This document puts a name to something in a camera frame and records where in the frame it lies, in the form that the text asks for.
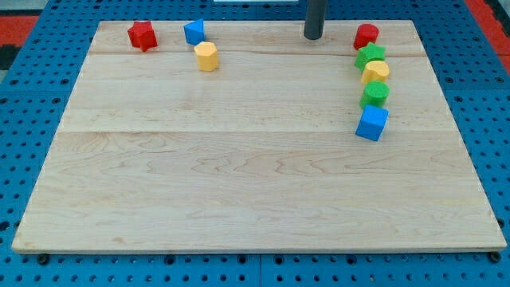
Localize light wooden board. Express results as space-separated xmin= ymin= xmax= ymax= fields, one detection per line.
xmin=12 ymin=20 xmax=507 ymax=254

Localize yellow hexagon block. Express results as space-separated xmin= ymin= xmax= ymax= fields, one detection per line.
xmin=194 ymin=41 xmax=219 ymax=72

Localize blue cube block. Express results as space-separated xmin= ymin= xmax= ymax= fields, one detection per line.
xmin=355 ymin=104 xmax=389 ymax=141

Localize blue triangle block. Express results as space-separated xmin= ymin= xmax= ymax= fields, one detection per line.
xmin=183 ymin=18 xmax=206 ymax=45

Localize green cylinder block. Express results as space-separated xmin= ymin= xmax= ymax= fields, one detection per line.
xmin=359 ymin=81 xmax=390 ymax=108

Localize yellow heart block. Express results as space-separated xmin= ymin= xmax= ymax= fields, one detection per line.
xmin=360 ymin=61 xmax=390 ymax=84

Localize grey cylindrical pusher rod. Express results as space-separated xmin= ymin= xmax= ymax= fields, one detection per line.
xmin=304 ymin=0 xmax=328 ymax=41

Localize green star block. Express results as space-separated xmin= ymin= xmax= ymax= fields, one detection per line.
xmin=354 ymin=42 xmax=386 ymax=71

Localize red cylinder block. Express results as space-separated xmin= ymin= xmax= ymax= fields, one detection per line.
xmin=353 ymin=23 xmax=379 ymax=50

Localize red star block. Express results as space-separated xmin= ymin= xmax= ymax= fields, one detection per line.
xmin=127 ymin=21 xmax=158 ymax=52

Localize blue perforated base panel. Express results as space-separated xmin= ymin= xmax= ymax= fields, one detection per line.
xmin=1 ymin=1 xmax=509 ymax=286

